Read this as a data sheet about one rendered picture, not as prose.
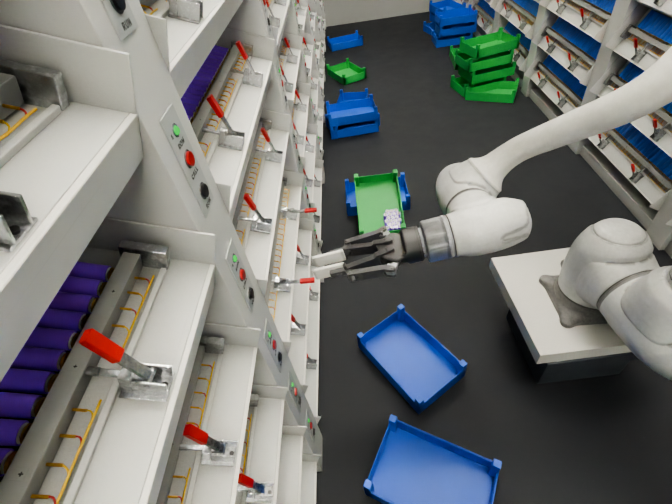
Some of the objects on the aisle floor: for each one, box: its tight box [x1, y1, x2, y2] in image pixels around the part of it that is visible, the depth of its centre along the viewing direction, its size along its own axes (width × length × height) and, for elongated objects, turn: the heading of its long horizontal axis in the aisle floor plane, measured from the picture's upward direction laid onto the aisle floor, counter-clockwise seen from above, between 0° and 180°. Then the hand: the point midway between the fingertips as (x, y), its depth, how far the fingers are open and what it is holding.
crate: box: [357, 304, 467, 414], centre depth 126 cm, size 30×20×8 cm
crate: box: [354, 169, 406, 235], centre depth 174 cm, size 30×20×8 cm
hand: (328, 264), depth 83 cm, fingers open, 3 cm apart
